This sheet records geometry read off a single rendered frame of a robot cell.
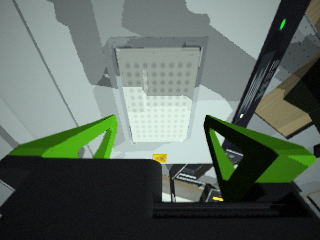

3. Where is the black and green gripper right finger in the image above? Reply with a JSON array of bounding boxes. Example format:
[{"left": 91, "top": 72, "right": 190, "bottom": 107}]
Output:
[{"left": 203, "top": 115, "right": 316, "bottom": 202}]

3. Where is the white well pcr plate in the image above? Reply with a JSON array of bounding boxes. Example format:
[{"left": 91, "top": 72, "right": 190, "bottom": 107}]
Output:
[{"left": 116, "top": 48, "right": 200, "bottom": 142}]

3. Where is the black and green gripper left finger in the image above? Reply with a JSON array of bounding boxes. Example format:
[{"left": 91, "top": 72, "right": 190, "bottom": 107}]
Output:
[{"left": 6, "top": 115, "right": 118, "bottom": 158}]

